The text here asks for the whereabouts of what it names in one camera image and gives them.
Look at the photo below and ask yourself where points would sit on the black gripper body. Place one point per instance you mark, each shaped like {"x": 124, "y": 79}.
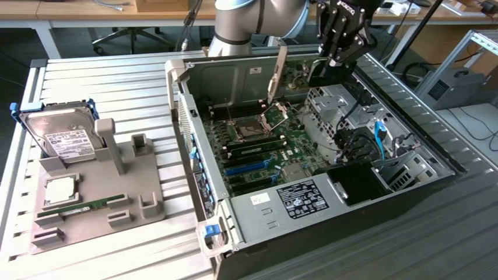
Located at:
{"x": 342, "y": 20}

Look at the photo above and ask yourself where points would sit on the aluminium profile frame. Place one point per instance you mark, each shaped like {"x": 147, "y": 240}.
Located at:
{"x": 459, "y": 49}

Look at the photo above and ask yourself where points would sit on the silver CPU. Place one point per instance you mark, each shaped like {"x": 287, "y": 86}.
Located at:
{"x": 60, "y": 189}

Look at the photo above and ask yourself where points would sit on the green RAM stick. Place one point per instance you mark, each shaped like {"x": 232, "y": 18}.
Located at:
{"x": 98, "y": 203}

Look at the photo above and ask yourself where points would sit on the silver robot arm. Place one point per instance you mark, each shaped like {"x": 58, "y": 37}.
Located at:
{"x": 240, "y": 26}

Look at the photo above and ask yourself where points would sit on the grey control box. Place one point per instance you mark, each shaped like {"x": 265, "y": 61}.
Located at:
{"x": 459, "y": 90}

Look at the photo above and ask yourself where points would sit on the blue slot clip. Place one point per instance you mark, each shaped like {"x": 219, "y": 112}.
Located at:
{"x": 191, "y": 154}

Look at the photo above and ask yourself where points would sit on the office chair base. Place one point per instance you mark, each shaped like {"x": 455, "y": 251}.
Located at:
{"x": 132, "y": 35}

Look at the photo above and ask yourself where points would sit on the blue case latch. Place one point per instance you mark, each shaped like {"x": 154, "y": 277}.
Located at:
{"x": 210, "y": 230}

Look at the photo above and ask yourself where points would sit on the metal disk bay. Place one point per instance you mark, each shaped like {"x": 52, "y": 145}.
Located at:
{"x": 413, "y": 172}

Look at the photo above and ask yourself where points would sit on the silver chipset heatsink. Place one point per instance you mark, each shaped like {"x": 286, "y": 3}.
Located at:
{"x": 295, "y": 172}

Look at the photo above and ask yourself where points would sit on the black RAM stick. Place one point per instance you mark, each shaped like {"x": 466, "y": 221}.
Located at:
{"x": 256, "y": 147}

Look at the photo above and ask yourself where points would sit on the black graphics card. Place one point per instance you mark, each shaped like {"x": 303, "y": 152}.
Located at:
{"x": 330, "y": 77}

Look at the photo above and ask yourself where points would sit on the green motherboard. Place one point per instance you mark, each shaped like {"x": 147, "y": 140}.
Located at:
{"x": 299, "y": 151}

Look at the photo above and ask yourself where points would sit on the hard disk in blue carrier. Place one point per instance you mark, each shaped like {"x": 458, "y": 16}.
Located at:
{"x": 58, "y": 137}

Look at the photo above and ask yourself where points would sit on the grey parts rack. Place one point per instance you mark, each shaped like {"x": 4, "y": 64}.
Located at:
{"x": 116, "y": 186}

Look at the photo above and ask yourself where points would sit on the grey power supply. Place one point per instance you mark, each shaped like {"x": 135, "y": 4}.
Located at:
{"x": 265, "y": 216}

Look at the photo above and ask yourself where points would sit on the small white box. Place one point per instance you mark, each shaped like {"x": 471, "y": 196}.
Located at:
{"x": 405, "y": 8}

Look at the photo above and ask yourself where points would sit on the wooden desk white frame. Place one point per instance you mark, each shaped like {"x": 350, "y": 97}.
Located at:
{"x": 78, "y": 11}
{"x": 447, "y": 17}

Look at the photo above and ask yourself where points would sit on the blue expansion slot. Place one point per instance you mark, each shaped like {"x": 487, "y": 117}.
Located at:
{"x": 248, "y": 167}

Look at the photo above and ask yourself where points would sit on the metal socket cover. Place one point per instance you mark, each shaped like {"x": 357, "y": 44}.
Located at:
{"x": 277, "y": 115}

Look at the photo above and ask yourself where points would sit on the metal drive cage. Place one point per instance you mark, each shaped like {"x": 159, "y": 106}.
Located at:
{"x": 330, "y": 108}

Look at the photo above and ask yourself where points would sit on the black stand pole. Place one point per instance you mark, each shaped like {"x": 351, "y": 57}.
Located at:
{"x": 418, "y": 32}

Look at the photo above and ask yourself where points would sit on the open black PC case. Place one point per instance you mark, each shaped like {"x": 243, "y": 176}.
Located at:
{"x": 389, "y": 233}

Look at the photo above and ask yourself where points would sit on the CPU socket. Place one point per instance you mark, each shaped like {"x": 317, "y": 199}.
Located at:
{"x": 248, "y": 129}

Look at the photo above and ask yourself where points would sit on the wooden box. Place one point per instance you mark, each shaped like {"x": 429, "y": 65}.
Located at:
{"x": 163, "y": 5}

